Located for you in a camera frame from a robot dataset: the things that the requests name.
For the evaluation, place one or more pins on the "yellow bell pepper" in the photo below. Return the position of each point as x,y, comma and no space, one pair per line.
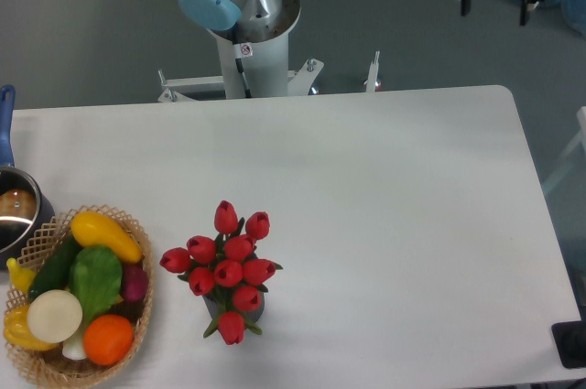
17,332

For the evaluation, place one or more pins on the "purple red onion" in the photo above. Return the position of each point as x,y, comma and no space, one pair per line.
134,283

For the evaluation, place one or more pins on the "yellow squash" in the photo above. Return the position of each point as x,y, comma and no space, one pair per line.
91,228

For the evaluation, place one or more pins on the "dark grey vase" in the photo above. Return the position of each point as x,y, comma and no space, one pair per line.
244,304

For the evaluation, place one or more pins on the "red tulip bouquet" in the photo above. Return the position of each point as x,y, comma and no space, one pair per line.
224,262

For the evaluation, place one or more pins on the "green lettuce leaf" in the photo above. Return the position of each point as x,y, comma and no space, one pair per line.
95,280

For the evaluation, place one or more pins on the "orange fruit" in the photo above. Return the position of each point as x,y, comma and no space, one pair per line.
108,339

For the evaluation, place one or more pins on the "black device at table edge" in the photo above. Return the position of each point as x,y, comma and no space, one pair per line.
569,338

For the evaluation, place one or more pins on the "white frame at right edge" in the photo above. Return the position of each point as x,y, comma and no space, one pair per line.
567,158

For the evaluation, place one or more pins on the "blue handled saucepan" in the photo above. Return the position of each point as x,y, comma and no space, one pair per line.
24,207

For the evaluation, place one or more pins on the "yellow banana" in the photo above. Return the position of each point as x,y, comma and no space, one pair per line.
20,277

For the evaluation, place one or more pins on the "woven wicker basket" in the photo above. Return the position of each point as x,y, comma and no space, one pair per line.
49,369

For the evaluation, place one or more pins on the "white round onion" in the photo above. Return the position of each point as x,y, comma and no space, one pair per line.
54,316

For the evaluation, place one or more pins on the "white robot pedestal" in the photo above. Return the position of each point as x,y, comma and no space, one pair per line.
249,70

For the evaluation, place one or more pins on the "dark green cucumber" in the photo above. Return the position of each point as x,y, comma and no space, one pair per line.
55,272

